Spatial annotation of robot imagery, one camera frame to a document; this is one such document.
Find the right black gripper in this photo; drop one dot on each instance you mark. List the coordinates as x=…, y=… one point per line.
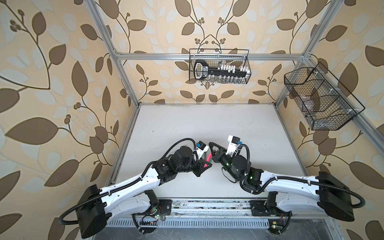
x=217, y=157

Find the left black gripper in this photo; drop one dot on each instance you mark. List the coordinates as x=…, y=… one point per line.
x=199, y=168

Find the pink highlighter marker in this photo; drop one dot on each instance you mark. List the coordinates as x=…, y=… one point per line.
x=207, y=160

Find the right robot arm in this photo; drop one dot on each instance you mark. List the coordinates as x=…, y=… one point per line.
x=322, y=193

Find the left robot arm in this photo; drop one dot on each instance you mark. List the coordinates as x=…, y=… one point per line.
x=98, y=207

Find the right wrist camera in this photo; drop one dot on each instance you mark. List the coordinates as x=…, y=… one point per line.
x=234, y=143

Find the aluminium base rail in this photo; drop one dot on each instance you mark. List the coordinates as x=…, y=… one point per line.
x=184, y=213

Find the black socket rail tool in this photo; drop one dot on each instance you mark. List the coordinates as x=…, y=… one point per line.
x=222, y=72

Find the rear black wire basket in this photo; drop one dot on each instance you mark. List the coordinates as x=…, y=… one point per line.
x=238, y=57

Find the black wire basket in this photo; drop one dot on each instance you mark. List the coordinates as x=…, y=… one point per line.
x=238, y=57
x=326, y=103

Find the right black wire basket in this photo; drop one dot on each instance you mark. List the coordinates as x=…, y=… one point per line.
x=326, y=103

